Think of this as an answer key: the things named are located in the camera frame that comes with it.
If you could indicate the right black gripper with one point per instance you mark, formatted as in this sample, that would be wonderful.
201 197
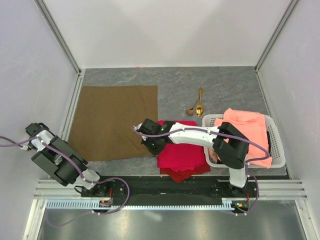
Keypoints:
155 152

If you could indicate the brown fabric napkin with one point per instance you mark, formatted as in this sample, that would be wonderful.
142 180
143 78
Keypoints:
102 124

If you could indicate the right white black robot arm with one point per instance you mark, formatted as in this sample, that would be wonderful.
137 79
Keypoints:
228 143

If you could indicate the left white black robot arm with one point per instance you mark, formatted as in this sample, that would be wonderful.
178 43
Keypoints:
63 164

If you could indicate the red folded cloth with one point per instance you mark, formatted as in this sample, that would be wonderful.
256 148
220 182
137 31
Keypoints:
182 157

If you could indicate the dark red cloth underneath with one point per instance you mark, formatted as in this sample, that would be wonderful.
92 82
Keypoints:
179 176

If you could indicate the copper brown spoon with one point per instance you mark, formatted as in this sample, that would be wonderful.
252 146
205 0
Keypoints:
191 110

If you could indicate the patterned cloth in basket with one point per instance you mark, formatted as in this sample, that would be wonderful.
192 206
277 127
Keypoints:
212 155

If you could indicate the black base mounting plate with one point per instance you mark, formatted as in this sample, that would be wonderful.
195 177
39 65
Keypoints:
162 190

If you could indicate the gold spoon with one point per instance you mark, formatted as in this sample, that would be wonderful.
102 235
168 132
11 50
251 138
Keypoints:
199 110

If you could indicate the salmon pink cloth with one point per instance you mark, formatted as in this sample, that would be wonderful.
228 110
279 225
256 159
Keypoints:
253 126

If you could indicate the black cloth in basket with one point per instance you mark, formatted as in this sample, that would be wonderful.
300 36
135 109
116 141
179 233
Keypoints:
269 142

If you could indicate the white plastic basket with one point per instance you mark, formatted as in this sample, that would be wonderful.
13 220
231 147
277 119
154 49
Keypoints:
276 148

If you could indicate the grey slotted cable duct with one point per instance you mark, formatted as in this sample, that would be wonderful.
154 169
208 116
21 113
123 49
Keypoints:
87 204

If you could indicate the left aluminium corner post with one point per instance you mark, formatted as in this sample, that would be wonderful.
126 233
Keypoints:
41 5

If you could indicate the aluminium corner post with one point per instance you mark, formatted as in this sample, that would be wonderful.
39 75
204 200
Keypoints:
276 33
41 5

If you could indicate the right aluminium corner post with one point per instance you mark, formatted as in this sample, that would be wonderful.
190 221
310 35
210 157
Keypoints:
276 33

